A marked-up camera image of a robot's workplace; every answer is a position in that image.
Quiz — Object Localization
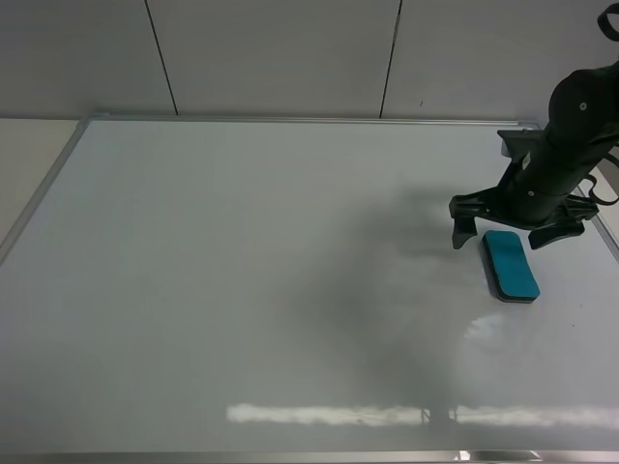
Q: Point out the teal whiteboard eraser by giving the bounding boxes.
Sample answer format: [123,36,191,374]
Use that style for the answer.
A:
[482,230,541,304]

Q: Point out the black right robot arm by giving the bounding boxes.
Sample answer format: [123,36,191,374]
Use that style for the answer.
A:
[449,65,618,249]

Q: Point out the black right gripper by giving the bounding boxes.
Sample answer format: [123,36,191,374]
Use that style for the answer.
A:
[449,187,599,249]

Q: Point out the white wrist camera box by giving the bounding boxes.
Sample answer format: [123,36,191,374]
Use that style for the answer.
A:
[497,129,537,163]

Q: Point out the white board with aluminium frame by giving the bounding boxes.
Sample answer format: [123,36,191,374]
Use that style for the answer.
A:
[1,116,618,463]

